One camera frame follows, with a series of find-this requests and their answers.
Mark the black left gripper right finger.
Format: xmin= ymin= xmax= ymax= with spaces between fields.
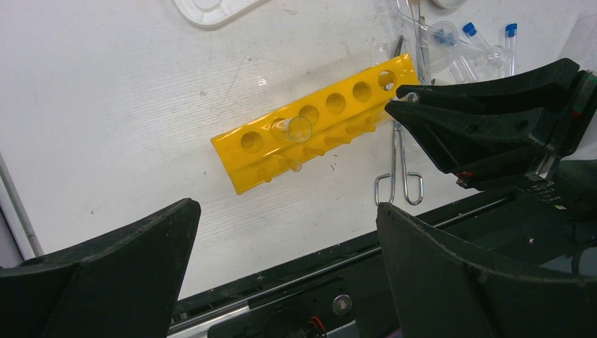
xmin=376 ymin=203 xmax=596 ymax=337

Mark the clear glass test tube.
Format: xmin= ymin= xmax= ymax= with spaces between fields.
xmin=269 ymin=116 xmax=313 ymax=143

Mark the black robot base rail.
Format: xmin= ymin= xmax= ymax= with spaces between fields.
xmin=168 ymin=186 xmax=597 ymax=338

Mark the yellow test tube rack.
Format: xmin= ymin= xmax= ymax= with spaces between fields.
xmin=211 ymin=54 xmax=419 ymax=194

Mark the white plastic bin lid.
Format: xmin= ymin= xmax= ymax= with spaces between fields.
xmin=173 ymin=0 xmax=265 ymax=28

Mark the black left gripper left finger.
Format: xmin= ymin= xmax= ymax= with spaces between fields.
xmin=1 ymin=198 xmax=201 ymax=337

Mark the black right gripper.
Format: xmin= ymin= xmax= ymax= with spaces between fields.
xmin=386 ymin=58 xmax=596 ymax=191

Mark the blue funnel on stem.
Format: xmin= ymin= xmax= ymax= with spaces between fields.
xmin=396 ymin=0 xmax=430 ymax=85

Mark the glass watch dish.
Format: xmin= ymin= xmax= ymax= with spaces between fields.
xmin=433 ymin=0 xmax=467 ymax=10

